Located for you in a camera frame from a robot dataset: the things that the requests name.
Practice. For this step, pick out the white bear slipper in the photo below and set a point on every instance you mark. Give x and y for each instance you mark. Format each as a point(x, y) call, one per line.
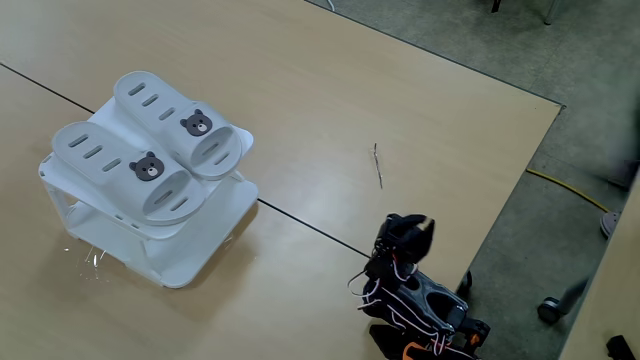
point(170, 130)
point(120, 180)

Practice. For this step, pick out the white plastic shelf box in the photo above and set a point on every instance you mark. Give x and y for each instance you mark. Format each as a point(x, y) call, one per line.
point(200, 250)

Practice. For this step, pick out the black table foot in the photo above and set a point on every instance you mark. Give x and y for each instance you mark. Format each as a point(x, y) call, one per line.
point(464, 283)

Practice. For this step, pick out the person's foot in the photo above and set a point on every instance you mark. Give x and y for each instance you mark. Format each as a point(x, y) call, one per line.
point(610, 223)

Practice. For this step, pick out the black object on floor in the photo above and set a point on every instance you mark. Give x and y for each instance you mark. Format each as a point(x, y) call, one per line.
point(620, 348)

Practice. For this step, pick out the grey chair leg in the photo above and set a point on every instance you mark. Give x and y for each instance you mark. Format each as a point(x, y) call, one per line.
point(551, 12)

